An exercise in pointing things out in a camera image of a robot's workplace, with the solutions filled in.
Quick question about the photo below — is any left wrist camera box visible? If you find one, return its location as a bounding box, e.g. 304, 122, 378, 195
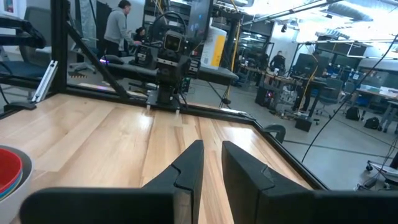
162, 30, 183, 53

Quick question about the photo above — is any grey work table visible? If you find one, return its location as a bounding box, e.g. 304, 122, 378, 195
104, 55, 239, 87

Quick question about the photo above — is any dark desk monitor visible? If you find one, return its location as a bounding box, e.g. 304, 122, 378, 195
293, 52, 318, 78

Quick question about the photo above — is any person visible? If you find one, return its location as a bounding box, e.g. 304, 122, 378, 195
134, 26, 147, 44
103, 0, 142, 57
269, 50, 287, 72

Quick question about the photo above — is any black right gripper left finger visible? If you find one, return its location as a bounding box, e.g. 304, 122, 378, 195
19, 139, 205, 224

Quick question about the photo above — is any black frame post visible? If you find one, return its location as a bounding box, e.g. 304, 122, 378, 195
50, 0, 68, 93

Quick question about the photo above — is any black diagonal frame brace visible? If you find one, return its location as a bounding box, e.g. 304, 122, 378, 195
63, 21, 131, 100

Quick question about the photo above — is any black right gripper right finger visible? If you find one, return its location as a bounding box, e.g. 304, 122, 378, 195
221, 140, 398, 224

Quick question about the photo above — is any black table edge clamp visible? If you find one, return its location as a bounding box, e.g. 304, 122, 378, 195
263, 123, 287, 144

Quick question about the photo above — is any dark office chair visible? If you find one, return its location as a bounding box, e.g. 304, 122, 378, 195
0, 14, 48, 86

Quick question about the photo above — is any red plastic bowl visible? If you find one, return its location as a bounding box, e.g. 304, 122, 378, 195
0, 147, 24, 194

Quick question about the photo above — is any black box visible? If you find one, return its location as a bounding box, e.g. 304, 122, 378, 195
294, 116, 313, 133

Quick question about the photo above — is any black backpack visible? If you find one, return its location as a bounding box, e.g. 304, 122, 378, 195
345, 106, 361, 122
363, 116, 381, 131

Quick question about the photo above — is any dark tilted monitor screen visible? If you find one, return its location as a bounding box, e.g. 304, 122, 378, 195
185, 0, 215, 45

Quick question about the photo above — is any white yellow plastic canister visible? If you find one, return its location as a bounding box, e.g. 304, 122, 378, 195
200, 26, 228, 70

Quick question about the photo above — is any thin black cable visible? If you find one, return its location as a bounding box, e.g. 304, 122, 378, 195
300, 33, 398, 164

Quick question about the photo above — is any silver aluminium extrusion bar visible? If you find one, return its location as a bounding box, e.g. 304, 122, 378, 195
30, 60, 59, 104

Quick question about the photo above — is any large white bowl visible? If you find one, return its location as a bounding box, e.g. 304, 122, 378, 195
0, 144, 34, 224

